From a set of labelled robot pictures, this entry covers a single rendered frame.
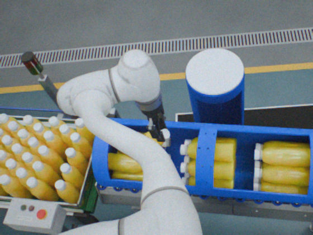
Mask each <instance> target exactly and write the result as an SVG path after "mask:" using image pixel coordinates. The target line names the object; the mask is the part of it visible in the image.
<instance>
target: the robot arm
mask: <svg viewBox="0 0 313 235"><path fill-rule="evenodd" d="M162 98H163V94H162V91H161V87H160V80H159V74H158V71H157V68H156V66H155V64H154V62H153V60H152V59H151V57H150V56H149V55H148V54H147V53H146V52H144V51H143V50H139V49H132V50H129V51H126V52H125V53H124V54H123V55H122V57H121V59H120V61H119V64H118V65H116V66H115V67H113V68H111V69H107V70H99V71H95V72H90V73H87V74H84V75H81V76H79V77H76V78H73V79H71V80H69V81H68V82H65V83H64V84H63V85H62V86H61V87H60V89H59V91H58V94H57V101H58V105H59V107H60V108H61V110H62V111H63V112H64V113H66V114H69V115H74V116H79V117H80V118H82V119H83V122H84V124H85V126H86V127H87V128H88V130H89V131H90V132H91V133H92V134H94V135H95V136H97V137H99V138H100V139H102V140H104V141H105V142H106V143H108V144H110V145H111V146H113V147H115V148H116V149H118V150H120V151H121V152H122V153H124V154H126V155H127V156H129V157H131V158H133V159H134V160H135V161H136V162H137V163H139V165H140V166H141V167H142V169H143V190H142V196H141V210H140V211H139V212H137V213H135V214H132V215H130V216H128V217H125V218H121V219H117V220H109V221H104V222H98V223H93V224H89V225H84V226H81V227H78V228H77V229H73V230H71V231H67V232H64V233H61V234H58V235H203V233H202V227H201V225H200V221H199V218H198V214H197V211H196V209H195V207H194V204H193V201H192V199H191V197H190V195H189V192H188V191H187V189H186V187H185V185H184V183H183V181H182V179H181V178H180V176H179V174H178V172H177V170H176V168H175V166H174V163H173V162H172V159H171V158H170V157H169V156H168V154H167V152H166V151H165V150H164V148H163V147H162V146H160V145H159V144H158V143H156V142H155V141H153V140H152V139H151V138H149V137H147V136H145V135H143V134H141V133H138V132H136V131H134V130H133V129H130V128H128V127H126V126H124V125H121V124H119V123H117V122H115V121H112V120H111V119H109V118H108V117H106V115H108V114H109V113H110V111H111V108H113V105H114V104H117V103H120V102H125V101H134V102H135V104H136V106H137V107H138V108H139V109H141V112H142V113H143V114H144V115H146V116H147V118H148V122H149V125H147V126H146V129H148V131H149V133H150V134H151V136H152V138H154V139H156V140H157V142H165V137H164V134H163V132H162V131H161V130H162V129H167V126H166V123H165V121H164V119H166V116H163V114H165V112H164V108H163V102H162Z"/></svg>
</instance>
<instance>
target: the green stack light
mask: <svg viewBox="0 0 313 235"><path fill-rule="evenodd" d="M27 69H28V70H29V72H30V73H31V74H32V75H33V76H36V75H39V74H40V73H41V72H42V71H43V66H42V65H41V63H40V62H39V63H38V65H37V66H35V67H34V68H27Z"/></svg>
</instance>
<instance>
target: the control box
mask: <svg viewBox="0 0 313 235"><path fill-rule="evenodd" d="M21 205H26V209H25V210H21V209H20V207H21ZM31 205H33V206H34V210H33V211H29V210H28V207H29V206H31ZM41 209H42V210H45V211H46V215H45V216H44V217H43V218H38V217H37V216H36V214H37V212H38V211H39V210H41ZM66 214H67V211H66V210H65V209H64V208H62V207H61V206H59V205H58V203H47V202H40V201H28V200H17V199H12V200H11V203H10V205H9V208H8V210H7V214H6V217H5V219H4V222H3V223H4V224H6V225H8V226H10V227H11V228H13V229H15V230H19V231H29V232H39V233H47V234H55V235H58V234H61V230H62V228H63V224H64V221H65V217H66ZM25 217H26V218H25Z"/></svg>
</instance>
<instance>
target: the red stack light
mask: <svg viewBox="0 0 313 235"><path fill-rule="evenodd" d="M38 63H39V60H38V58H37V57H36V56H35V55H34V58H33V60H32V61H30V62H28V63H23V64H24V65H25V67H26V68H34V67H35V66H37V65H38Z"/></svg>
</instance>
